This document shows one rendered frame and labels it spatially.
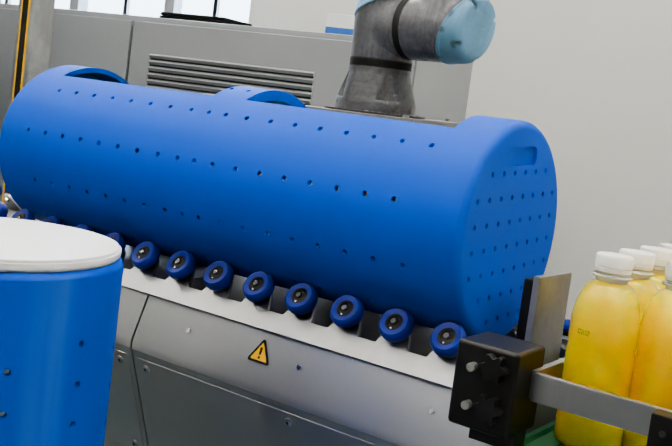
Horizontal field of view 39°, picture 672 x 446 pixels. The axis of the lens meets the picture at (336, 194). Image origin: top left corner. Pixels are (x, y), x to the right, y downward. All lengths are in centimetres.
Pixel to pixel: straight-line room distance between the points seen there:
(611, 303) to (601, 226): 300
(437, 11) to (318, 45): 140
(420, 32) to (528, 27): 246
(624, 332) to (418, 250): 26
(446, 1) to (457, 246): 67
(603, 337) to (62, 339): 55
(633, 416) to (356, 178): 44
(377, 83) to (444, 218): 66
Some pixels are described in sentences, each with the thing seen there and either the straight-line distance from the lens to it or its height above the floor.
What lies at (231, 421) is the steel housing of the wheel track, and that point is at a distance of 138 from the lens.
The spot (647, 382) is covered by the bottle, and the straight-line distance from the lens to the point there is 106.
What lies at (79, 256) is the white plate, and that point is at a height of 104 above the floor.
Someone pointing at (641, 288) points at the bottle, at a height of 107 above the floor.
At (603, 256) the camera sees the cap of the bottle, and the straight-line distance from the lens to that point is 104.
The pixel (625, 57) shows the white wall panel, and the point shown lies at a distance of 403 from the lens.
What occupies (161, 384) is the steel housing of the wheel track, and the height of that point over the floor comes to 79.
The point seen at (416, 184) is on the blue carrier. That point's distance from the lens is 115.
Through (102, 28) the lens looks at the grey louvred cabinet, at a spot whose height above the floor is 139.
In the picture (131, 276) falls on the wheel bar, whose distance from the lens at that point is 149.
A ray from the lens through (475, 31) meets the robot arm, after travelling 169.
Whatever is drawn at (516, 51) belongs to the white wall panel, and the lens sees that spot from 414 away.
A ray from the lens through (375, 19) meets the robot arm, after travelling 176.
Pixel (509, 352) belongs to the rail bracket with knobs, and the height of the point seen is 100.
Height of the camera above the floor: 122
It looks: 5 degrees down
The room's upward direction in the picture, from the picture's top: 7 degrees clockwise
